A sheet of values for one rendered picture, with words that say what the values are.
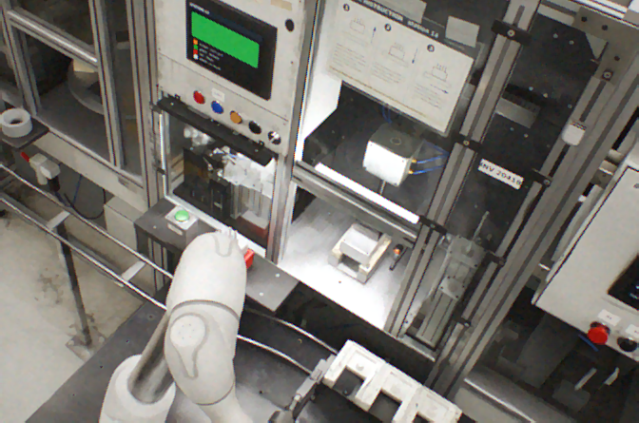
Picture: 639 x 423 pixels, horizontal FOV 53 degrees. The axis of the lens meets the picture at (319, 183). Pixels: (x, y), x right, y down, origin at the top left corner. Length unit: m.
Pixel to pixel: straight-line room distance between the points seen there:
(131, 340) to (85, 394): 0.21
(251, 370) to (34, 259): 1.47
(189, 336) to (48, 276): 2.04
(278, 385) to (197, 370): 0.89
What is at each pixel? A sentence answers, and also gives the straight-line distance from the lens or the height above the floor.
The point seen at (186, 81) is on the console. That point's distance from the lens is 1.74.
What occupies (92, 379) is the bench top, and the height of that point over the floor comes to 0.68.
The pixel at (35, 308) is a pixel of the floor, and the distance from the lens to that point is 3.08.
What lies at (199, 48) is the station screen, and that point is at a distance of 1.61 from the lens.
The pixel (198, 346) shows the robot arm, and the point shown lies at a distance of 1.16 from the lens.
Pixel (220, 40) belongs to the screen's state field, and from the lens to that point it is 1.55.
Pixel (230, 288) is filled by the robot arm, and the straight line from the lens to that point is 1.26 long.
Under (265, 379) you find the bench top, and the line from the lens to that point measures 2.06.
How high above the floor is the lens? 2.52
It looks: 46 degrees down
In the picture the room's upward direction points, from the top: 11 degrees clockwise
